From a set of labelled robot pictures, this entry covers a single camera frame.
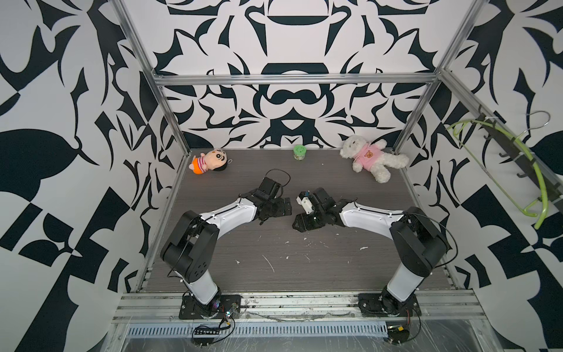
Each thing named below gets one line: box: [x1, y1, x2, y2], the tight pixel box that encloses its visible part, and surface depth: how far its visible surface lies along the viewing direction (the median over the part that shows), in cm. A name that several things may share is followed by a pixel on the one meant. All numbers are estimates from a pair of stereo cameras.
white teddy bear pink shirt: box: [340, 134, 410, 185], surface depth 110 cm
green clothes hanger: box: [447, 110, 551, 231], surface depth 57 cm
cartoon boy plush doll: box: [188, 148, 228, 175], surface depth 108 cm
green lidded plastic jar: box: [293, 144, 308, 161], surface depth 117 cm
